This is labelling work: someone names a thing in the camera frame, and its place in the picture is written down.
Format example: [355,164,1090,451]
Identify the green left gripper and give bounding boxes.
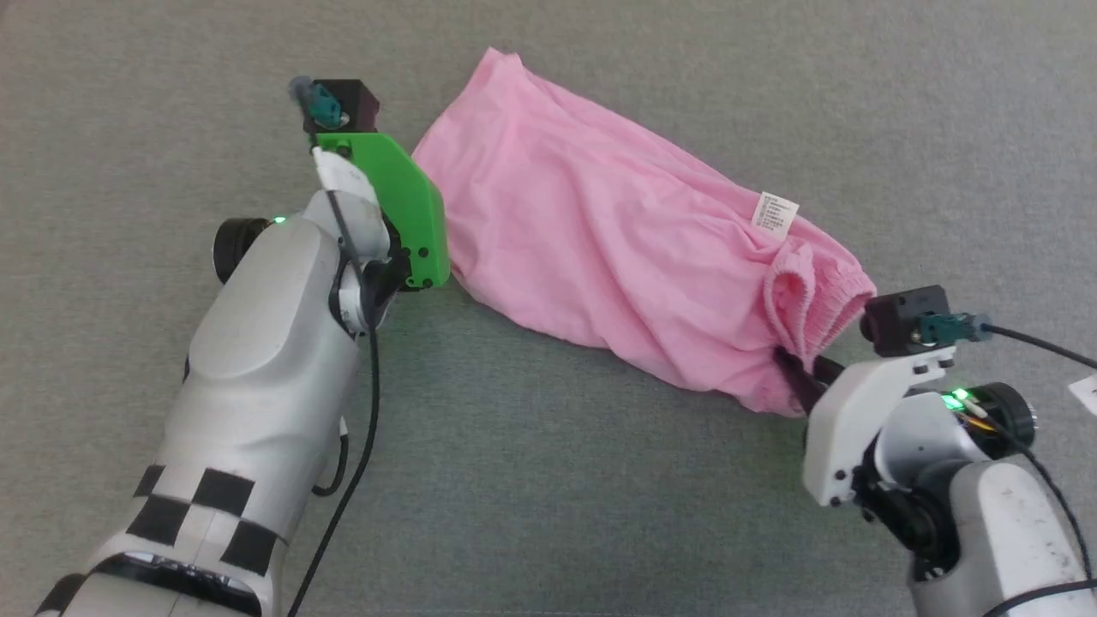
[312,132,452,291]

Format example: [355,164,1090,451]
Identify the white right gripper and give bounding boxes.
[775,346,957,507]

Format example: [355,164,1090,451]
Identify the pink cloth garment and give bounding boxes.
[411,47,878,418]

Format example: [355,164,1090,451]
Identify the grey fabric sofa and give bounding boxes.
[0,0,1097,617]

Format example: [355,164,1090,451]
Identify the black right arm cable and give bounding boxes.
[919,312,1097,617]

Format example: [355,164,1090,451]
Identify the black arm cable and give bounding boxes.
[919,312,1097,617]
[287,190,383,617]

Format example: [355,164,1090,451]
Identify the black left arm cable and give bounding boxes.
[287,190,383,617]

